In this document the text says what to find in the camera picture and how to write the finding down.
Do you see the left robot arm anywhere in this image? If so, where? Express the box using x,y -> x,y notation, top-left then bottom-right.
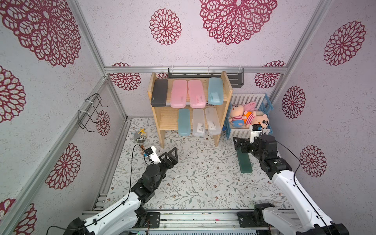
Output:
64,147 -> 178,235

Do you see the clear pencil case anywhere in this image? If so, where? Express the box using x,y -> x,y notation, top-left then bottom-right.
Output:
193,109 -> 206,137
205,107 -> 222,135

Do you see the pink plush doll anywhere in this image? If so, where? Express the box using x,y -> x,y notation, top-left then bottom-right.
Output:
229,102 -> 256,128

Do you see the wooden two-tier shelf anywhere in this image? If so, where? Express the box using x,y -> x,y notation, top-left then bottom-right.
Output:
147,71 -> 233,148

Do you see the black wall shelf rack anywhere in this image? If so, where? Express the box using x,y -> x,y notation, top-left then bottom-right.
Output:
167,68 -> 245,88

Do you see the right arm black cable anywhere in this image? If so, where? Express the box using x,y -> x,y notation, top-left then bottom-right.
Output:
259,135 -> 335,235

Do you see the small toy with yellow star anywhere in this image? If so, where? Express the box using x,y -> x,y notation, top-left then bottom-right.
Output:
132,128 -> 147,145

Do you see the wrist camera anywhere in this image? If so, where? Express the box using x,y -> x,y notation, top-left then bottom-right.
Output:
144,146 -> 161,164
250,124 -> 262,144

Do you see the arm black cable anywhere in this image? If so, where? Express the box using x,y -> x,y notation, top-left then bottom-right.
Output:
259,135 -> 335,235
45,143 -> 153,235

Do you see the teal pencil case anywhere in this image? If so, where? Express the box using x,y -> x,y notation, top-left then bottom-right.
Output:
178,109 -> 191,136

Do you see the black wire wall rack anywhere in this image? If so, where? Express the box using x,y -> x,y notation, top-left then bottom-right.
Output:
77,93 -> 108,133

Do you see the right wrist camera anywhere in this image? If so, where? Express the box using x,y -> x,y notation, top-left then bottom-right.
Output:
250,124 -> 262,144

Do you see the dark green pencil case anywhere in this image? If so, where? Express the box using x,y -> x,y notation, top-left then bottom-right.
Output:
237,150 -> 253,173

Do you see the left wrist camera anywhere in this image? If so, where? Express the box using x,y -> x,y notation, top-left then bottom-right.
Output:
144,146 -> 161,164

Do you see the orange striped plush doll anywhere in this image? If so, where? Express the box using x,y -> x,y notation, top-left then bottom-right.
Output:
243,111 -> 269,129

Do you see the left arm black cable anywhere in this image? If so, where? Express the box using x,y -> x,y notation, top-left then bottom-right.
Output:
45,143 -> 153,235

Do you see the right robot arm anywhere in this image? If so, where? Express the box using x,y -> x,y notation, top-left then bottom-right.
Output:
233,134 -> 350,235

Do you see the left pink pencil case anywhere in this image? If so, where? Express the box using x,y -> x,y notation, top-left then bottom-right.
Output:
170,80 -> 188,109

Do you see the blue white toy crib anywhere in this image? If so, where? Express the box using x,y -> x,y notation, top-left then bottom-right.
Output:
224,94 -> 274,139

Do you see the light blue upper pencil case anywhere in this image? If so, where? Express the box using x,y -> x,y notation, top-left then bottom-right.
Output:
208,77 -> 224,105

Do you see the black pencil case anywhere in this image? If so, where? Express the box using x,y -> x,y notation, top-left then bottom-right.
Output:
151,79 -> 168,107

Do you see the right pink pencil case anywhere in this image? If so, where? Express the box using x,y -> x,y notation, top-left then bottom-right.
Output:
188,80 -> 206,109

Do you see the pink pencil case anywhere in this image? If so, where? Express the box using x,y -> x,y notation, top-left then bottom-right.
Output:
170,80 -> 188,109
188,80 -> 206,109

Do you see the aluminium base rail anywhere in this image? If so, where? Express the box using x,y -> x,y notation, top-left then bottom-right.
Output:
74,192 -> 324,235

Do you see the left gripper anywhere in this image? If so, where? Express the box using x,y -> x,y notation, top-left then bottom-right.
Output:
152,147 -> 177,190

